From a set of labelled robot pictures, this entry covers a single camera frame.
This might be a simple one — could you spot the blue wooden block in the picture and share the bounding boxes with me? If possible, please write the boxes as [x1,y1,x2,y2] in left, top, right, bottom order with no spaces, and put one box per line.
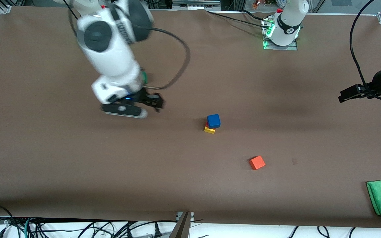
[207,114,221,129]

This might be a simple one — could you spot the orange wooden block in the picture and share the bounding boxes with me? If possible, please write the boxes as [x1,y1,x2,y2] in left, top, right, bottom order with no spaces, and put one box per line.
[249,155,266,171]

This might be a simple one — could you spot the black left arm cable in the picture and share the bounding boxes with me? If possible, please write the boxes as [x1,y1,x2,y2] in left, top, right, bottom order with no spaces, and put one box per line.
[349,0,381,100]

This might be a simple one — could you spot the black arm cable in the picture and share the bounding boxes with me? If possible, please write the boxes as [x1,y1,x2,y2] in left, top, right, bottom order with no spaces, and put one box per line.
[142,26,191,91]
[349,0,381,100]

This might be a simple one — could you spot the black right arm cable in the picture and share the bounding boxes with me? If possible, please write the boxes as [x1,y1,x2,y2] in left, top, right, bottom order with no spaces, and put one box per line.
[142,26,191,91]

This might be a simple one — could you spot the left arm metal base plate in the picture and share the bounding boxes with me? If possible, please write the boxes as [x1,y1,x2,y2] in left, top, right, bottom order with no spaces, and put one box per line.
[262,17,298,51]

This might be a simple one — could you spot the silver metal rail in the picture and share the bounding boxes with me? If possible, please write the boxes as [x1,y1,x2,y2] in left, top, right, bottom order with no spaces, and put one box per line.
[172,0,221,10]

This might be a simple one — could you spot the black cable across table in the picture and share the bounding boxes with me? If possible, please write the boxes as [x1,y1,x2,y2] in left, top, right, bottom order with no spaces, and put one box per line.
[206,9,268,29]

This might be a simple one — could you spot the aluminium frame post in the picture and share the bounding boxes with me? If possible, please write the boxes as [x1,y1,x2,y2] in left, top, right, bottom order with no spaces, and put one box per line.
[169,211,195,238]

